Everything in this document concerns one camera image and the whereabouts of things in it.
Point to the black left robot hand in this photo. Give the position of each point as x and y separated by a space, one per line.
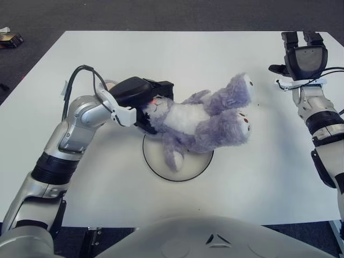
134 90

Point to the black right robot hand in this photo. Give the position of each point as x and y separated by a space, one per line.
303 59

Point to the purple plush rabbit doll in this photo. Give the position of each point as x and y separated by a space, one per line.
204 123

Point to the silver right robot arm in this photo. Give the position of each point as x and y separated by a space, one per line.
319 121

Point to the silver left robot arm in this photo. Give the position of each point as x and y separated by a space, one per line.
61 139

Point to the white plate with black rim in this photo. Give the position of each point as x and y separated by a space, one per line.
193 169

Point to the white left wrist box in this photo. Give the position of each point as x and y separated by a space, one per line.
126 115

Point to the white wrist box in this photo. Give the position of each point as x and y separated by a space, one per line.
285 86
126 115

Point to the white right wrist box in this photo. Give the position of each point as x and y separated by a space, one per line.
285 86

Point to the black chair base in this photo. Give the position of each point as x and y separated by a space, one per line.
4 86

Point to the brown box on floor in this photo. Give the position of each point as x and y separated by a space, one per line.
11 41

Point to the white crumpled item on floor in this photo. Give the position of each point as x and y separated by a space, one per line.
5 30

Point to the light grey robot torso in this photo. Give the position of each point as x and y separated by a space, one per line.
188 236

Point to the white table leg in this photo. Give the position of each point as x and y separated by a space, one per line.
339 231

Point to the black metal bracket with screws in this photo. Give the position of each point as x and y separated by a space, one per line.
92 236

